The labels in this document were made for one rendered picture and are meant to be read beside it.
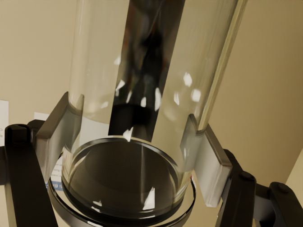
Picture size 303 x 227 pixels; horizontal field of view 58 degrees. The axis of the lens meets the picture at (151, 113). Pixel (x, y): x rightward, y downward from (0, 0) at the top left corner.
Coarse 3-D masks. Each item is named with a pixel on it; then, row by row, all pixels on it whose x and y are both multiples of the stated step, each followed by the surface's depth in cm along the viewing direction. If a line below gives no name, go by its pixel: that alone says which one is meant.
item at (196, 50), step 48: (96, 0) 12; (144, 0) 11; (192, 0) 11; (240, 0) 13; (96, 48) 13; (144, 48) 12; (192, 48) 12; (96, 96) 14; (144, 96) 13; (192, 96) 14; (96, 144) 15; (144, 144) 14; (192, 144) 16; (96, 192) 16; (144, 192) 16; (192, 192) 20
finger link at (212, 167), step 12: (204, 144) 18; (216, 144) 17; (204, 156) 17; (216, 156) 15; (204, 168) 17; (216, 168) 15; (228, 168) 15; (204, 180) 17; (216, 180) 15; (204, 192) 16; (216, 192) 15; (216, 204) 16
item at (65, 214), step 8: (48, 184) 18; (48, 192) 18; (56, 200) 17; (56, 208) 17; (192, 208) 19; (64, 216) 16; (72, 216) 16; (72, 224) 16; (80, 224) 16; (88, 224) 16; (176, 224) 17
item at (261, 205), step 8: (232, 160) 17; (232, 168) 16; (240, 168) 16; (256, 184) 15; (224, 192) 15; (256, 192) 14; (264, 192) 14; (224, 200) 15; (256, 200) 14; (264, 200) 14; (256, 208) 14; (264, 208) 14; (272, 208) 14; (256, 216) 14; (264, 216) 14; (272, 216) 14; (272, 224) 14
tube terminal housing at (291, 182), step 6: (300, 156) 49; (300, 162) 49; (294, 168) 50; (300, 168) 49; (294, 174) 50; (300, 174) 48; (288, 180) 51; (294, 180) 50; (300, 180) 48; (294, 186) 49; (300, 186) 48; (294, 192) 49; (300, 192) 48; (300, 198) 47
